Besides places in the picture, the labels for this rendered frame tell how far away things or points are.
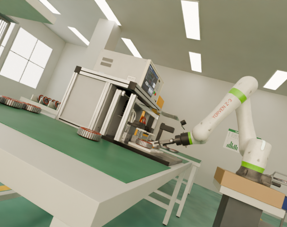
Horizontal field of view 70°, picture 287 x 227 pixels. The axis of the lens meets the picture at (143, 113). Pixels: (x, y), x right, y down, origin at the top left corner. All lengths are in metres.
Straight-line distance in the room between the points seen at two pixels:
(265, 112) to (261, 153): 5.57
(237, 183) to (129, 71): 0.91
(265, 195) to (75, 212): 1.08
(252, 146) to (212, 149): 5.23
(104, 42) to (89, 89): 4.33
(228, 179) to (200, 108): 5.59
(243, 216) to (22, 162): 1.18
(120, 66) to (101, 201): 1.16
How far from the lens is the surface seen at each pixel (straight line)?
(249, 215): 1.37
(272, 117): 6.94
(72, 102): 1.35
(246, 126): 1.55
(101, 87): 1.27
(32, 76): 8.90
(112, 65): 1.44
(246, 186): 1.26
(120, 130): 1.15
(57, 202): 0.36
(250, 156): 1.37
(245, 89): 1.41
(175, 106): 6.83
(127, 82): 1.19
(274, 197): 1.30
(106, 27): 5.80
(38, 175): 0.38
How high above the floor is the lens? 0.86
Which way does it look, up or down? 5 degrees up
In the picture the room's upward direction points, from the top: 21 degrees clockwise
